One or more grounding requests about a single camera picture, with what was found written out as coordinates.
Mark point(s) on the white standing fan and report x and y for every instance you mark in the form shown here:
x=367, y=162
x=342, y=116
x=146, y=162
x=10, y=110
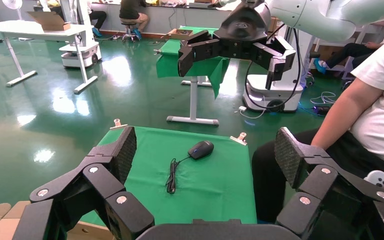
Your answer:
x=12, y=3

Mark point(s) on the seated person in dark shirt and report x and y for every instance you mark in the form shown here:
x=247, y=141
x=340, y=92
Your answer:
x=129, y=10

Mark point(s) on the operator bare forearm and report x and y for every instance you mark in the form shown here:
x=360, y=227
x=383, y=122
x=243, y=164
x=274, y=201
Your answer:
x=341, y=116

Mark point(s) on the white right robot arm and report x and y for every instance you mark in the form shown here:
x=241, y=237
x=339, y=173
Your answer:
x=311, y=16

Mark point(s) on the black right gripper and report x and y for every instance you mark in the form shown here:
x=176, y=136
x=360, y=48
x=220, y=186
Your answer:
x=241, y=24

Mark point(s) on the small open cardboard box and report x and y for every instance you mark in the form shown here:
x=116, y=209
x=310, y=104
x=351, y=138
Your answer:
x=178, y=33

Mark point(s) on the seated person with blue shoes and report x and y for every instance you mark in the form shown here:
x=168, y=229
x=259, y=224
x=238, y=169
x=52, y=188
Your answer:
x=351, y=53

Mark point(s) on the round swivel stool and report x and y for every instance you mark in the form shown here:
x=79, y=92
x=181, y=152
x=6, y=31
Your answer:
x=129, y=31

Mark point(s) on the long grey workbench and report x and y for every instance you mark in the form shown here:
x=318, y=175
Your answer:
x=185, y=18

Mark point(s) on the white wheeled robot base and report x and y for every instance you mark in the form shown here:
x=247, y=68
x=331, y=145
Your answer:
x=79, y=56

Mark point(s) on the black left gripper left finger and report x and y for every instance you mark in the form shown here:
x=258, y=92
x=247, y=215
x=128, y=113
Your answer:
x=106, y=179

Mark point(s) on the black power strip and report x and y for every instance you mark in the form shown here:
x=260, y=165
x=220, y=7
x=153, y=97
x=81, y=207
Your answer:
x=322, y=110

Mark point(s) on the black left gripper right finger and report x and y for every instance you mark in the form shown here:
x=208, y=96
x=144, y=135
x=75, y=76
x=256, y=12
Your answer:
x=318, y=180

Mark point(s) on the white game controller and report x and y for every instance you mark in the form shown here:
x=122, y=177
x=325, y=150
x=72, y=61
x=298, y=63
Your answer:
x=377, y=179

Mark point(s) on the white robot base with column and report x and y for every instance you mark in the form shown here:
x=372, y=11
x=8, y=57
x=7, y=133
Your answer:
x=261, y=86

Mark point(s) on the white background table frame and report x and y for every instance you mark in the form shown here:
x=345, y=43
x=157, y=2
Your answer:
x=193, y=99

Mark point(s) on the white desk with T-legs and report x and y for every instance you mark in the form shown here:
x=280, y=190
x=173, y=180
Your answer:
x=29, y=28

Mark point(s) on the large open cardboard box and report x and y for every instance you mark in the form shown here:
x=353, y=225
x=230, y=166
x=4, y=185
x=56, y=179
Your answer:
x=48, y=20

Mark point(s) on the small silver clip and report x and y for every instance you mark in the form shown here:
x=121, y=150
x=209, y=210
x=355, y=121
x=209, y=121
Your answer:
x=158, y=51

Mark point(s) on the person in black trousers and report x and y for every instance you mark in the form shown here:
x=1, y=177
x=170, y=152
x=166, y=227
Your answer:
x=97, y=16

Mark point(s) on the green tablecloth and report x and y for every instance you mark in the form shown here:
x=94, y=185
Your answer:
x=195, y=192

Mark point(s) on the silver binder clip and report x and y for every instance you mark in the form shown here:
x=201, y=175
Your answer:
x=116, y=124
x=240, y=138

